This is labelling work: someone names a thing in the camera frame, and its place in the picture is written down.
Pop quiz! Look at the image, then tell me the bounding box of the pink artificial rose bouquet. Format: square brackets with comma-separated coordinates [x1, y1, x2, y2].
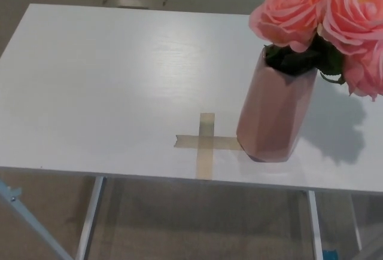
[248, 0, 383, 102]

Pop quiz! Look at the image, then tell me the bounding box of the pink faceted ceramic vase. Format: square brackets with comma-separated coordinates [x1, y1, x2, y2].
[236, 46, 318, 164]

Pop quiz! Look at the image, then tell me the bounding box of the white metal table leg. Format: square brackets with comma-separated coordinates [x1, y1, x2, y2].
[307, 190, 326, 260]
[74, 177, 107, 260]
[349, 194, 365, 260]

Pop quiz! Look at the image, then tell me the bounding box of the light blue metal frame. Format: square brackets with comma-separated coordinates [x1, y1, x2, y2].
[0, 178, 51, 260]

